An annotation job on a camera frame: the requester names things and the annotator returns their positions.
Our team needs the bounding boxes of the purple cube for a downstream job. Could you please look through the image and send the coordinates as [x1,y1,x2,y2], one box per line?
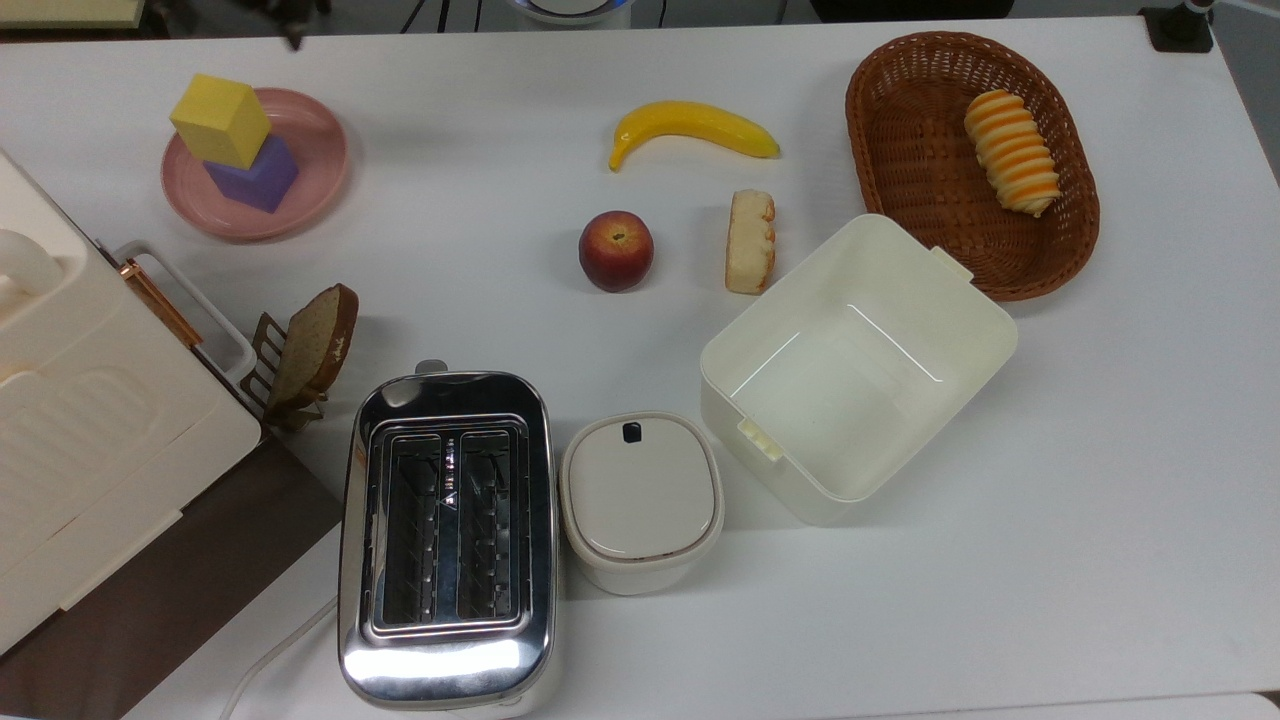
[203,133,300,215]

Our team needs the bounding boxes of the pink plate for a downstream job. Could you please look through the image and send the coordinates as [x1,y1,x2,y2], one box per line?
[161,87,351,243]

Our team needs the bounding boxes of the yellow cube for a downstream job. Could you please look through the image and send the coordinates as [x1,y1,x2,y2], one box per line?
[169,73,273,171]

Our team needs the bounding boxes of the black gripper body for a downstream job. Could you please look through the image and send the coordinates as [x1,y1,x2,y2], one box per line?
[240,0,333,27]

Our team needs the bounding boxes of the orange striped spiral bread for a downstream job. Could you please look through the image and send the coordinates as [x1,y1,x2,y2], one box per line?
[964,89,1061,218]

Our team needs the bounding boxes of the white oven appliance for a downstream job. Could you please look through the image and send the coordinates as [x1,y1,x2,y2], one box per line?
[0,150,263,656]

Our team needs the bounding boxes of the red apple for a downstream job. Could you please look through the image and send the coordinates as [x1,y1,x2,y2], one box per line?
[578,210,655,293]

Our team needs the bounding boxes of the bronze toast rack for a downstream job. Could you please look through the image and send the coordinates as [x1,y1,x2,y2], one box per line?
[240,312,331,433]

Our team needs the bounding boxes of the black table clamp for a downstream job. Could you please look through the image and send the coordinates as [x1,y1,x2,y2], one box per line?
[1140,0,1217,53]

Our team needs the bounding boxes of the white toaster cord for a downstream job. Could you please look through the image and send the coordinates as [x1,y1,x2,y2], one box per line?
[218,595,341,720]

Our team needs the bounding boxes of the open cream plastic container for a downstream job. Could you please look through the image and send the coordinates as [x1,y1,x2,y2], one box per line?
[698,213,1019,528]

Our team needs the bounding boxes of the brown bread slice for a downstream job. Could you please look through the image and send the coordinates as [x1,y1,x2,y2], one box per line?
[268,284,360,409]

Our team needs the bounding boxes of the white box handle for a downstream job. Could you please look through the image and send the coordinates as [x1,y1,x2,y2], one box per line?
[113,240,261,389]

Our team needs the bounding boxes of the cream chrome toaster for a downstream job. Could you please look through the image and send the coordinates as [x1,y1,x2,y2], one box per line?
[337,360,561,717]

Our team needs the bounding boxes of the small cream lidded bin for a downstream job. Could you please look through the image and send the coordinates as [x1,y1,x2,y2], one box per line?
[558,410,726,598]

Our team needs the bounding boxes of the white orange bread piece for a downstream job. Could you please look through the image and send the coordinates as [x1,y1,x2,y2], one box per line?
[725,189,777,296]

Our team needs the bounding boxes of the brown wicker basket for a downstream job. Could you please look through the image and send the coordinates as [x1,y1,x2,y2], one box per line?
[845,31,1101,302]

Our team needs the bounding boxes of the yellow banana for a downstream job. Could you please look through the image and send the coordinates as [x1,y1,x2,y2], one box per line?
[609,100,782,173]

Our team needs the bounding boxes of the dark brown wooden box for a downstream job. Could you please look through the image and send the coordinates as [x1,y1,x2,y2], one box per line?
[0,430,346,720]

